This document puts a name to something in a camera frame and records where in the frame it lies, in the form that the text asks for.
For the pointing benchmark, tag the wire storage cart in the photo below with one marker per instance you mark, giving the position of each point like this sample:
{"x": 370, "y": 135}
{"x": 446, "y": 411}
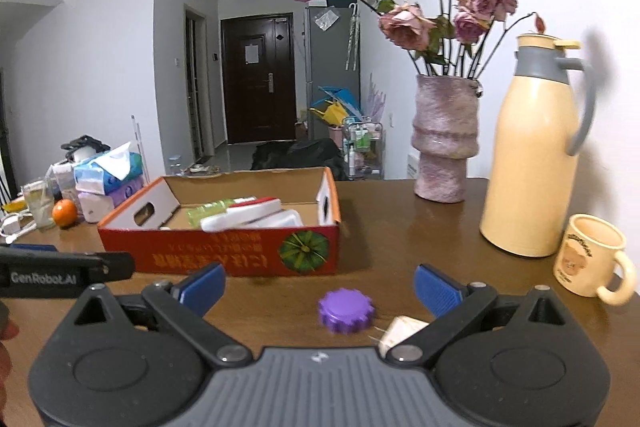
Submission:
{"x": 363, "y": 148}

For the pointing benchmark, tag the green spray bottle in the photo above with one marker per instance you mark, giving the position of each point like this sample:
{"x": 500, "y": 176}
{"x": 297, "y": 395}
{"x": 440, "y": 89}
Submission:
{"x": 197, "y": 214}

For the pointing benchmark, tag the black cloth covered chair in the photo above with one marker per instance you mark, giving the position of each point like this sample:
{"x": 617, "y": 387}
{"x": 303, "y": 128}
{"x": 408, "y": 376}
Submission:
{"x": 301, "y": 154}

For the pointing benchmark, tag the grey refrigerator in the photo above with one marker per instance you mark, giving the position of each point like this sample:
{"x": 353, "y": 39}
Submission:
{"x": 332, "y": 57}

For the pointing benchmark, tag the red cardboard box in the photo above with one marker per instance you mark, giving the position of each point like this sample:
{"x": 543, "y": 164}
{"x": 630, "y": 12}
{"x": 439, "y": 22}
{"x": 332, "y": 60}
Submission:
{"x": 153, "y": 228}

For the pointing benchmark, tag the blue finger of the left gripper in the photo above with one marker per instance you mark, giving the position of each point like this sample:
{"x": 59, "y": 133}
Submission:
{"x": 34, "y": 247}

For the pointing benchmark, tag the orange fruit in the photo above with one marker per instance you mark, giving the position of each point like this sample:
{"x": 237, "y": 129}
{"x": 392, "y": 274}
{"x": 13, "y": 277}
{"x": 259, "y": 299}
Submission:
{"x": 64, "y": 213}

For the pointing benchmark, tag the yellow bear mug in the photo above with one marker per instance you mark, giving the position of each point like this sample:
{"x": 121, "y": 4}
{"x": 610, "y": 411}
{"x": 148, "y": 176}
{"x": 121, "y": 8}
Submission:
{"x": 592, "y": 261}

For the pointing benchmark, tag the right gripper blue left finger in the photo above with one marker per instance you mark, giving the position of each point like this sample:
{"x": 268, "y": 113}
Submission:
{"x": 180, "y": 308}

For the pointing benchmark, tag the blue tissue pack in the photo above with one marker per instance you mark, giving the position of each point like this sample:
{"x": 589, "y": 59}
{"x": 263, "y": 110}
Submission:
{"x": 106, "y": 172}

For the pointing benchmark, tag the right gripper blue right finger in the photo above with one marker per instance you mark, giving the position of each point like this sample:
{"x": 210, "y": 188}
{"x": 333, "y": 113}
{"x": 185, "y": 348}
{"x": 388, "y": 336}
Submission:
{"x": 458, "y": 311}

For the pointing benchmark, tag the white board on wall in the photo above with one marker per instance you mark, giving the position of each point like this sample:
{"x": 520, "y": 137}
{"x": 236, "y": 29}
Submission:
{"x": 412, "y": 165}

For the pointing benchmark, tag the person left hand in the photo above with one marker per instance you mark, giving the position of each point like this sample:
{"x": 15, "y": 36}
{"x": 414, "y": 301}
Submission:
{"x": 8, "y": 331}

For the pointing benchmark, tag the yellow blue bags pile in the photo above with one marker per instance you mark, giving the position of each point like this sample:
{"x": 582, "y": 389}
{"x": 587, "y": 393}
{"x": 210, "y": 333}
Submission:
{"x": 337, "y": 105}

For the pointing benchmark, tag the clear glass cup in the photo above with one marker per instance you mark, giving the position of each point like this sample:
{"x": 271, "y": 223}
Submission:
{"x": 40, "y": 201}

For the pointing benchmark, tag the pink ceramic vase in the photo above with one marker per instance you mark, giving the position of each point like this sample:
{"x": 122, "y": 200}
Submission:
{"x": 445, "y": 133}

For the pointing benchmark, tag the small pink white cube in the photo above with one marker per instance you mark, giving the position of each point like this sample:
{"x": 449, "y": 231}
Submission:
{"x": 400, "y": 329}

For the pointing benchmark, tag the white charger with cable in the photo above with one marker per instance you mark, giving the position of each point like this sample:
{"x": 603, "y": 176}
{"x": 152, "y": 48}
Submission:
{"x": 14, "y": 225}

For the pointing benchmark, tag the purple gear lid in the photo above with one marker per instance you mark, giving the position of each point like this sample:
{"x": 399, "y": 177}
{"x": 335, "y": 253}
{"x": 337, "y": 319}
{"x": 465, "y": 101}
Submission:
{"x": 346, "y": 311}

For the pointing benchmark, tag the purple tissue pack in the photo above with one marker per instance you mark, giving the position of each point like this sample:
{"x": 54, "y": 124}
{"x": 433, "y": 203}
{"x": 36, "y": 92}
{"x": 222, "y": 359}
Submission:
{"x": 95, "y": 207}

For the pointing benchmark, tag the black device on container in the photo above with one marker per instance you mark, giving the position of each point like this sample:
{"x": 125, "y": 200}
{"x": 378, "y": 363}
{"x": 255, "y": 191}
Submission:
{"x": 83, "y": 147}

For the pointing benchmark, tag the white red lint brush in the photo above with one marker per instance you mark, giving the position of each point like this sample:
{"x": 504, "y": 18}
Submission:
{"x": 241, "y": 214}

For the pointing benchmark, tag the clear food container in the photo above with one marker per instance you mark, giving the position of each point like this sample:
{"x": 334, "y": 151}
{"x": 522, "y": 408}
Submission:
{"x": 61, "y": 173}

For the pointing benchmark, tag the white plastic box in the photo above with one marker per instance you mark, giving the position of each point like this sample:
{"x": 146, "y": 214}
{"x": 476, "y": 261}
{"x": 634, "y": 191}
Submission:
{"x": 288, "y": 218}

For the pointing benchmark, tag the yellow thermos jug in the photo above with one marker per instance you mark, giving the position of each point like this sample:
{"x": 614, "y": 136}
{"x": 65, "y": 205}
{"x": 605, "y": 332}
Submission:
{"x": 543, "y": 121}

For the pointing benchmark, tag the dark entrance door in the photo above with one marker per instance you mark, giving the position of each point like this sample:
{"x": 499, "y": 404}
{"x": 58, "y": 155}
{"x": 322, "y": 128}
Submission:
{"x": 258, "y": 72}

